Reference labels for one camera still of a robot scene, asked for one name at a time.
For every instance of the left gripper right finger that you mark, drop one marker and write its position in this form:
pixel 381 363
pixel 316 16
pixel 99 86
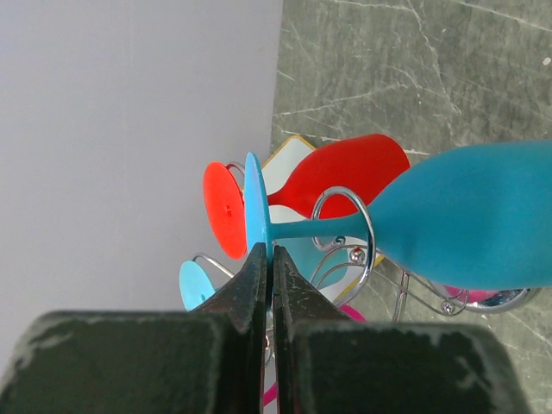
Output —
pixel 388 362

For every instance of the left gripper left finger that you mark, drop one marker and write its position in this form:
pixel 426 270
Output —
pixel 209 360

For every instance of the blue wine glass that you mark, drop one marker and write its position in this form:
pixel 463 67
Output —
pixel 475 217
pixel 324 269

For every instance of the magenta plastic wine glass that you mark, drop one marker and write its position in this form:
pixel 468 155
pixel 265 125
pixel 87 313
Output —
pixel 349 312

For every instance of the red plastic wine glass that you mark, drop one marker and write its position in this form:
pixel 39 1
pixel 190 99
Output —
pixel 364 165

